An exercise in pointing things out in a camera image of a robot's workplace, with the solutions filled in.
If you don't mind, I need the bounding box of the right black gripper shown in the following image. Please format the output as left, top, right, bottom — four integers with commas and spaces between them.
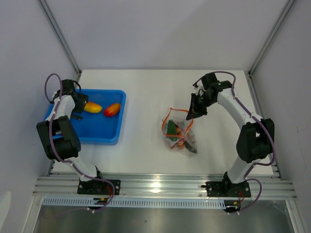
186, 93, 216, 121

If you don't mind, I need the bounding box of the clear zip bag orange zipper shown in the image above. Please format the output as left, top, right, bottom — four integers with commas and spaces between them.
161, 106, 195, 157

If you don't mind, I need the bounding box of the green cucumber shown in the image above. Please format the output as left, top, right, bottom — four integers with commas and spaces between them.
166, 120, 178, 142

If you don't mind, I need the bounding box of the grey toy fish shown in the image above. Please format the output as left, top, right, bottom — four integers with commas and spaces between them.
184, 140, 198, 154

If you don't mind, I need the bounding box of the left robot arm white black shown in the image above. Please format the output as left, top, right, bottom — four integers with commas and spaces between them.
36, 79, 105, 194

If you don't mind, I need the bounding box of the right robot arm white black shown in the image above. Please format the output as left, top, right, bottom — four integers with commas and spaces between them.
186, 71, 276, 196

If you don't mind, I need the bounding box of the yellow mango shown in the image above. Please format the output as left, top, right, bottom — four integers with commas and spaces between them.
84, 101, 103, 114

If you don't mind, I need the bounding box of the blue plastic bin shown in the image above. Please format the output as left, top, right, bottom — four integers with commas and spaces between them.
43, 88, 127, 146

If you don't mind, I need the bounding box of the red orange mango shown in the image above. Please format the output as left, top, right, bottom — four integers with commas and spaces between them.
104, 103, 121, 117

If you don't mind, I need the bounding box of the right aluminium frame post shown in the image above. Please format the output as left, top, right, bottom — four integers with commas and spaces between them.
247, 0, 298, 76

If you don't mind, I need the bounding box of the aluminium frame post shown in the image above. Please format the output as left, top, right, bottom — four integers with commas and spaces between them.
37, 0, 82, 77
247, 0, 298, 76

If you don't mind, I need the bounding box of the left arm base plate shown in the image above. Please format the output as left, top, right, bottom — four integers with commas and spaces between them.
77, 180, 113, 195

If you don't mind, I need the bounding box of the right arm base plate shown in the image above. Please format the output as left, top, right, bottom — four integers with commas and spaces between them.
201, 181, 251, 198

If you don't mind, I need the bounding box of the aluminium rail front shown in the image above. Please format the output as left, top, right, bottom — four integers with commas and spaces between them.
32, 173, 297, 200

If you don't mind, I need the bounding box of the white slotted cable duct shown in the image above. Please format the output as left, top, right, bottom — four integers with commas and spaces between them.
42, 196, 226, 209

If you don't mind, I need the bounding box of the left aluminium frame post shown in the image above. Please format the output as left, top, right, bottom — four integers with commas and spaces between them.
37, 0, 82, 77

